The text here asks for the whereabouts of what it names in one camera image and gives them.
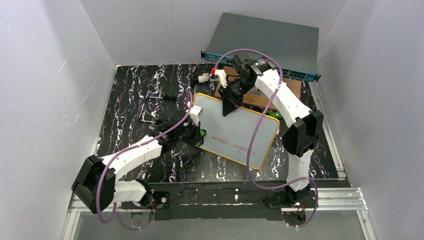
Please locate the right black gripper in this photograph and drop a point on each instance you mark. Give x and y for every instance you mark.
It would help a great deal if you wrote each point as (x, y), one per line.
(231, 94)

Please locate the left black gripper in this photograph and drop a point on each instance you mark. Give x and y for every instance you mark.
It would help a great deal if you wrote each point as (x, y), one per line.
(193, 131)

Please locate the yellow-framed whiteboard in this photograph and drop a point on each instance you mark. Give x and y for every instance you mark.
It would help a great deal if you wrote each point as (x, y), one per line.
(230, 136)

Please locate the green bone-shaped eraser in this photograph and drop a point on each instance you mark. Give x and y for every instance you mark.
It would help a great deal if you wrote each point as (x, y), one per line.
(200, 138)

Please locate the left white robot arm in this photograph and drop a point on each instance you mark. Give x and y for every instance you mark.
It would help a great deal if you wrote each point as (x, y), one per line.
(99, 183)

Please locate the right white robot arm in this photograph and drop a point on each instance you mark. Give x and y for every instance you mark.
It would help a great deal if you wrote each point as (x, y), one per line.
(305, 126)

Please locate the wooden board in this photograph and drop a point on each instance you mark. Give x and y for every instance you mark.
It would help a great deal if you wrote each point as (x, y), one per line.
(257, 98)

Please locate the black and white marker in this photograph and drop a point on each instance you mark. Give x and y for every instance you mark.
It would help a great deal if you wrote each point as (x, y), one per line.
(193, 78)

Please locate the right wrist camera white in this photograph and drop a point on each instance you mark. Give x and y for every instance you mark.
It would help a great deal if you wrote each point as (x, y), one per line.
(219, 75)

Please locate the teal network switch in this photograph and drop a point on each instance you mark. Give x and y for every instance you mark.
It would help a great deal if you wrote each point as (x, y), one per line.
(293, 46)

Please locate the aluminium frame rail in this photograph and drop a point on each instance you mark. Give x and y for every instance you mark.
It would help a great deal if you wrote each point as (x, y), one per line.
(229, 213)

